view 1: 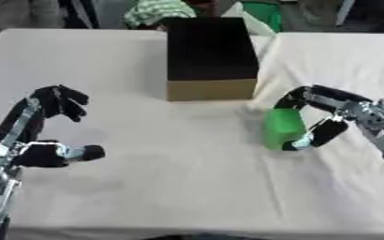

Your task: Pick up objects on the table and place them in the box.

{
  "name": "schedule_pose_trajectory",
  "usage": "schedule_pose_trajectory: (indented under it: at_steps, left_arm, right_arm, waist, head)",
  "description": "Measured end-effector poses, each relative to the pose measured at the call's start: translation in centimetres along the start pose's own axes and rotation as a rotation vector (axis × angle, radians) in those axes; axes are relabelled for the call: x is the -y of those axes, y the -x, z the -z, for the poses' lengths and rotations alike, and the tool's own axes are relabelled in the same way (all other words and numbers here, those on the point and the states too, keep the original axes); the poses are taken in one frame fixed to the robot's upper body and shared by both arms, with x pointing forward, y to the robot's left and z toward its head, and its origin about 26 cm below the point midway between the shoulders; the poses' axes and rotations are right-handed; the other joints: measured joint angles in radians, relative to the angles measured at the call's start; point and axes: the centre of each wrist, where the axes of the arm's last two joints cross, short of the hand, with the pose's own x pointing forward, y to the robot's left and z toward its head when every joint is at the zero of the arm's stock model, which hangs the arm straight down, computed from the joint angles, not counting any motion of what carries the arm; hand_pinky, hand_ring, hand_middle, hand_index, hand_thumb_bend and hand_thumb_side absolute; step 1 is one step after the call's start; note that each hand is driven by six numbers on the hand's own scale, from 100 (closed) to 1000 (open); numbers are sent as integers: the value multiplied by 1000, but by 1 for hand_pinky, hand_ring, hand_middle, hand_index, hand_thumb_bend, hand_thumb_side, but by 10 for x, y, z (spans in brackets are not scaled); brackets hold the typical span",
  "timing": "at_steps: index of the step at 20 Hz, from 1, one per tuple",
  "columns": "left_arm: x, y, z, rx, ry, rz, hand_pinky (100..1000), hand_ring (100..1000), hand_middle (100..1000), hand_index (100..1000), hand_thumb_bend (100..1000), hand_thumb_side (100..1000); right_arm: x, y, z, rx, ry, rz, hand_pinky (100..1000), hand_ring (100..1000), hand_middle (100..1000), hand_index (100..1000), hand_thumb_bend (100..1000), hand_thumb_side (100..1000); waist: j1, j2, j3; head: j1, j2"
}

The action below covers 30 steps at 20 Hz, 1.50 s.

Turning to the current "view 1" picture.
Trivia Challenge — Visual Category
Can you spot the tan cardboard box black inside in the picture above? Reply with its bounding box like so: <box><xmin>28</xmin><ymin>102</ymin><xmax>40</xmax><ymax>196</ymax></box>
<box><xmin>164</xmin><ymin>17</ymin><xmax>261</xmax><ymax>102</ymax></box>

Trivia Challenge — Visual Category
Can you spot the green white checked cloth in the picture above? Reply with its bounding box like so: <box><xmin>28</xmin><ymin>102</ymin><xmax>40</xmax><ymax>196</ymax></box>
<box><xmin>123</xmin><ymin>0</ymin><xmax>199</xmax><ymax>30</ymax></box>

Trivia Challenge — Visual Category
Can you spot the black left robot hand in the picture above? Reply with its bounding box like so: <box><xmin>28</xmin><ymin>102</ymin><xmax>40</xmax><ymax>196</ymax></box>
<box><xmin>0</xmin><ymin>83</ymin><xmax>107</xmax><ymax>169</ymax></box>

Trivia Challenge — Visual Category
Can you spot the green rectangular block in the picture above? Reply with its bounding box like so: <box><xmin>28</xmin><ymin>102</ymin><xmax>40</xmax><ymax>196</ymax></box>
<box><xmin>262</xmin><ymin>108</ymin><xmax>309</xmax><ymax>151</ymax></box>

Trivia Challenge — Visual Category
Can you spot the green white bag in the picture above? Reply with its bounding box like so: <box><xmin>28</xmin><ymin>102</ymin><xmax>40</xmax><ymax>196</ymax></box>
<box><xmin>219</xmin><ymin>0</ymin><xmax>284</xmax><ymax>36</ymax></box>

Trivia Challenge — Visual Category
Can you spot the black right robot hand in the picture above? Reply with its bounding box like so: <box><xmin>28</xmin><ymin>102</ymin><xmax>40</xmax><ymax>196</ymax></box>
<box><xmin>272</xmin><ymin>84</ymin><xmax>376</xmax><ymax>152</ymax></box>

